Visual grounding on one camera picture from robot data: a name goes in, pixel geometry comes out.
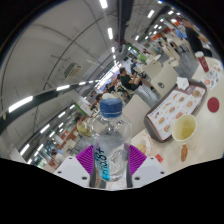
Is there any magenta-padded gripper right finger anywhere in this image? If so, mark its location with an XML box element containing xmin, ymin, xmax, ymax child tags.
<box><xmin>125</xmin><ymin>143</ymin><xmax>167</xmax><ymax>189</ymax></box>

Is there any group of beige chairs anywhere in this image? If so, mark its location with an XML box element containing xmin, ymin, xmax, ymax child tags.
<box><xmin>133</xmin><ymin>31</ymin><xmax>188</xmax><ymax>81</ymax></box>

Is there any printed paper tray liner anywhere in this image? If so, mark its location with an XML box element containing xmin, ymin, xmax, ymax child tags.
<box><xmin>147</xmin><ymin>85</ymin><xmax>206</xmax><ymax>141</ymax></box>

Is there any ceiling air conditioner unit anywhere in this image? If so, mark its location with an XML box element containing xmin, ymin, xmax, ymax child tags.
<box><xmin>63</xmin><ymin>63</ymin><xmax>83</xmax><ymax>80</ymax></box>

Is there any small red sauce packet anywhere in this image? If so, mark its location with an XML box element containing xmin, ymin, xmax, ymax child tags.
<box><xmin>154</xmin><ymin>153</ymin><xmax>164</xmax><ymax>164</ymax></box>

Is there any clear blue-capped water bottle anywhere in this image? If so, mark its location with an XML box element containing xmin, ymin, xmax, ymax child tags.
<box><xmin>89</xmin><ymin>98</ymin><xmax>133</xmax><ymax>191</ymax></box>

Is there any colourful printed flyer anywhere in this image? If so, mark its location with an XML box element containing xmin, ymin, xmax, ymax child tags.
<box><xmin>200</xmin><ymin>64</ymin><xmax>223</xmax><ymax>92</ymax></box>

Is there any flat round red coaster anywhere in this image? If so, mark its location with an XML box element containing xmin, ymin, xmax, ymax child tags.
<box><xmin>206</xmin><ymin>96</ymin><xmax>220</xmax><ymax>114</ymax></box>

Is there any group of ceiling lights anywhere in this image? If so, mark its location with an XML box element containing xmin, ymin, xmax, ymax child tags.
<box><xmin>8</xmin><ymin>0</ymin><xmax>178</xmax><ymax>161</ymax></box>

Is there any beige chair with round hole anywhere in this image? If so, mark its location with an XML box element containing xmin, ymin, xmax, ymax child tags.
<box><xmin>150</xmin><ymin>71</ymin><xmax>180</xmax><ymax>98</ymax></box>
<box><xmin>121</xmin><ymin>94</ymin><xmax>152</xmax><ymax>138</ymax></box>

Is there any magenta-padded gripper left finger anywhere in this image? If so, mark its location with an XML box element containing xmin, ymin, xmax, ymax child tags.
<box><xmin>53</xmin><ymin>144</ymin><xmax>98</xmax><ymax>188</ymax></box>

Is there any crumpled white napkin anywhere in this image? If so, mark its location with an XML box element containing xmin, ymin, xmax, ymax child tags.
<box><xmin>175</xmin><ymin>76</ymin><xmax>190</xmax><ymax>91</ymax></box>

